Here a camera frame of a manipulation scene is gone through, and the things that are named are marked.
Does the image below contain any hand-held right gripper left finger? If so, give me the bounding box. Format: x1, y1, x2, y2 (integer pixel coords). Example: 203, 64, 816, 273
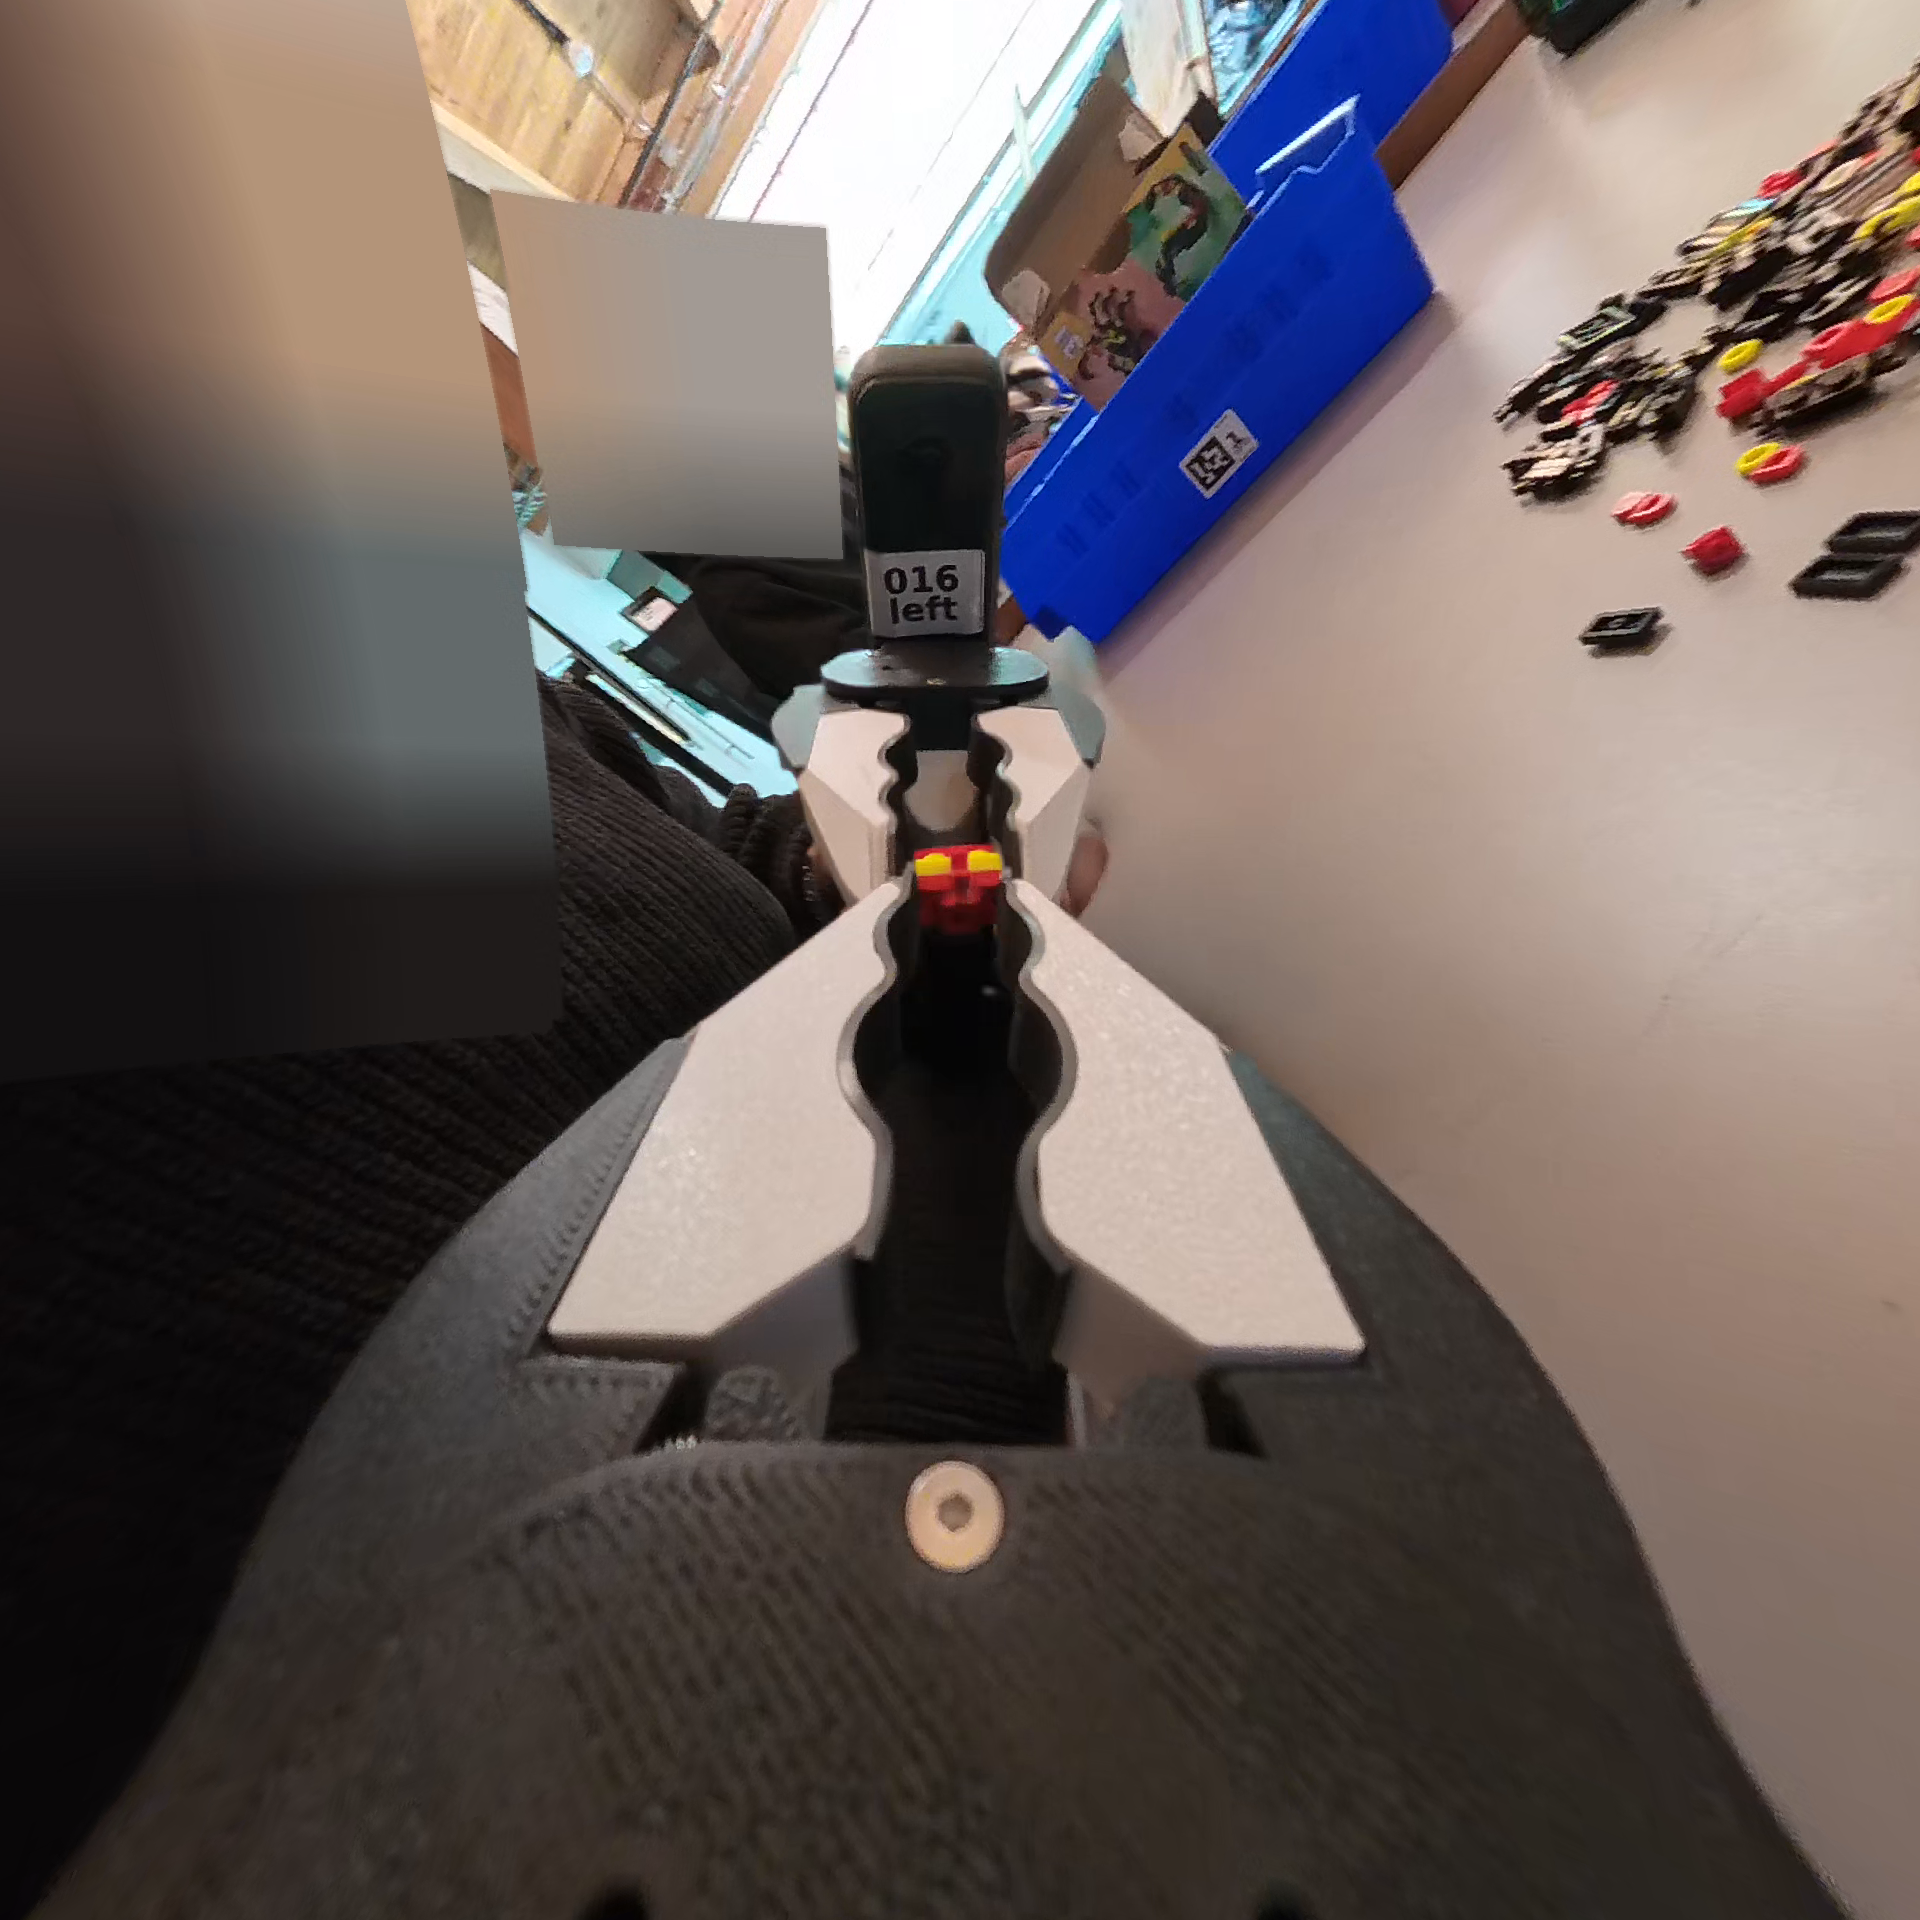
545, 873, 916, 1433

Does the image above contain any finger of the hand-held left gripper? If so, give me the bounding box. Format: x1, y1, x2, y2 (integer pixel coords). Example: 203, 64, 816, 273
801, 709, 916, 906
972, 709, 1089, 902

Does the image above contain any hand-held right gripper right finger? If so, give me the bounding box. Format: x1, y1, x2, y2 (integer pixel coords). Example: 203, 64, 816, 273
1005, 881, 1369, 1441

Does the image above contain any yellow red lego car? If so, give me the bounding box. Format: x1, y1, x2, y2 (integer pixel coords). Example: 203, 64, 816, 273
913, 843, 1008, 942

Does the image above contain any pile of lego pieces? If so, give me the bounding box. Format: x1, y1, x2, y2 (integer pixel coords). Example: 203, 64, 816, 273
1499, 59, 1920, 578

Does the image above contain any person's left forearm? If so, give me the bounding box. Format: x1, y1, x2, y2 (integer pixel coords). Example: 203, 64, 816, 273
721, 787, 841, 940

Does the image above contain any cardboard lego box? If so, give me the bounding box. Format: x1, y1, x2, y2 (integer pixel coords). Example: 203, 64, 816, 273
984, 76, 1256, 409

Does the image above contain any blue bin with white tag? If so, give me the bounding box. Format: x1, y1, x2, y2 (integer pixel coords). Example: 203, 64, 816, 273
997, 96, 1433, 646

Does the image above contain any person's black sweater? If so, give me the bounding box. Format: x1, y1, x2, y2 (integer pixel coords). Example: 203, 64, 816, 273
0, 674, 799, 1920

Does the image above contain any blue plastic bin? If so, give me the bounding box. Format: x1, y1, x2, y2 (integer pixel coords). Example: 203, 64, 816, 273
1207, 0, 1456, 168

